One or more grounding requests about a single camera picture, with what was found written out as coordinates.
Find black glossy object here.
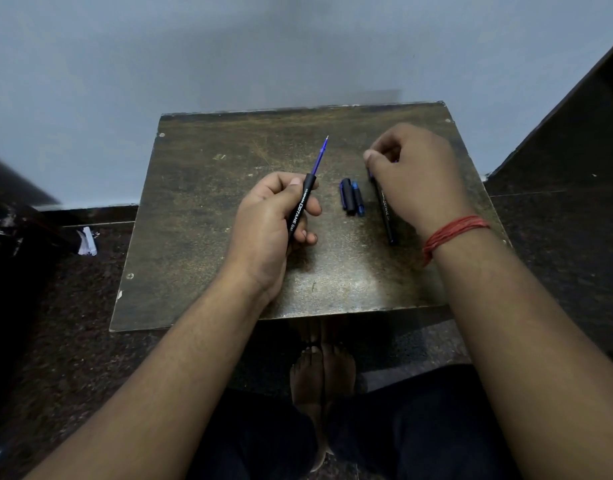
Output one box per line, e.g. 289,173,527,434
0,190,83,258

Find person's foot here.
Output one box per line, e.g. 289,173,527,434
322,342,358,398
289,345,328,473

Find blue pen refill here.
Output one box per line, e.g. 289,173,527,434
311,135,330,177

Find person's left foot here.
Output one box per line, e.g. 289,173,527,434
289,345,328,473

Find person's right foot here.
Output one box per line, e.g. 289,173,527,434
322,342,358,398

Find person's left forearm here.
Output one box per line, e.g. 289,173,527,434
24,267,287,480

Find person's right hand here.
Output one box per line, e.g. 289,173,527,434
363,123,481,240

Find white paper scrap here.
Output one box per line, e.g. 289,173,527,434
77,226,98,257

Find black pen barrel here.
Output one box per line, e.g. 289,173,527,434
285,173,319,251

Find black pen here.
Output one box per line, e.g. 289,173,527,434
368,167,399,247

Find person's right forearm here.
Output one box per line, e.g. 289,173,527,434
424,222,613,480

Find dark trousers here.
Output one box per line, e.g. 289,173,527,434
186,364,525,480

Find red thread bracelet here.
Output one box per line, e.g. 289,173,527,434
422,215,492,266

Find black pen cap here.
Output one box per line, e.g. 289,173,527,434
340,178,358,215

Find person's left hand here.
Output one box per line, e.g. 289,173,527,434
221,171,323,306

